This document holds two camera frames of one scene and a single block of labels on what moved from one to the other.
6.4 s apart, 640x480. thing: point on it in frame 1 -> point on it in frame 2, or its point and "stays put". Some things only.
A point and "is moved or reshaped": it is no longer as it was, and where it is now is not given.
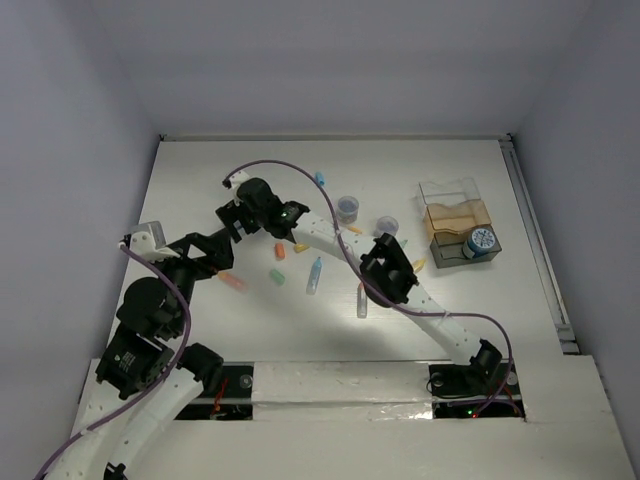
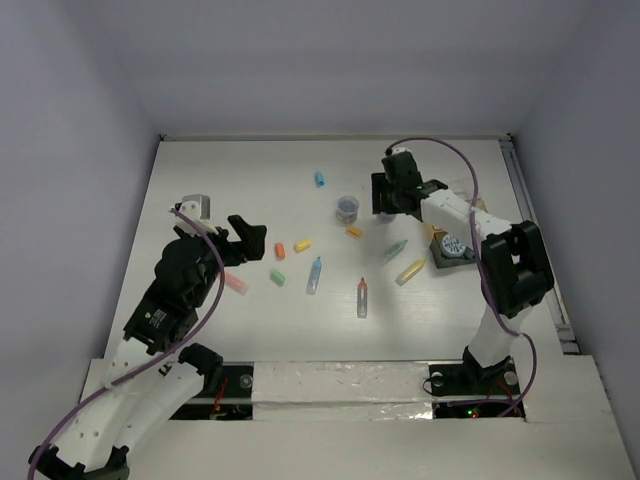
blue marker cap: [320, 178] stays put
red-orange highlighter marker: [362, 305] stays put
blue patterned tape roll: [480, 243] is moved or reshaped
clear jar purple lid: [347, 209] stays put
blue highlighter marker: [314, 276] stays put
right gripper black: [229, 214] -> [382, 200]
